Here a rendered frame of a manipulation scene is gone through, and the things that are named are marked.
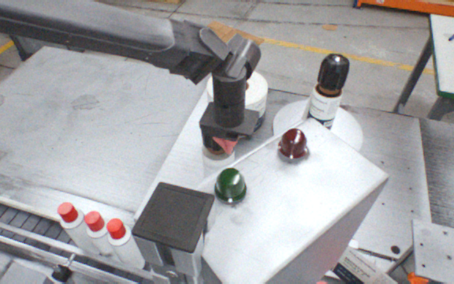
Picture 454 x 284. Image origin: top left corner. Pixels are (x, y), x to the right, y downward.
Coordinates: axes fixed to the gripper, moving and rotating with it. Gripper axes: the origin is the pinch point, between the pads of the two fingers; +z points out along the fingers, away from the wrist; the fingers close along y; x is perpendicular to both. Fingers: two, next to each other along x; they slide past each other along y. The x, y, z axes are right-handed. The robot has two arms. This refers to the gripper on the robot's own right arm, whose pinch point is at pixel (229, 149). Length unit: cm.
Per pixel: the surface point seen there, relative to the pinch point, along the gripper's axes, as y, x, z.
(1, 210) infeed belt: 64, 16, 30
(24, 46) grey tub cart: 221, -134, 93
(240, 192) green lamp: -10.0, 28.6, -29.9
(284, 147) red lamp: -12.4, 23.2, -30.0
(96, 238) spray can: 23.8, 20.6, 14.6
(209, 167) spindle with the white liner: 7.5, -5.9, 16.2
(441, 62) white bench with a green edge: -71, -115, 39
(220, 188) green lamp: -8.5, 29.0, -30.3
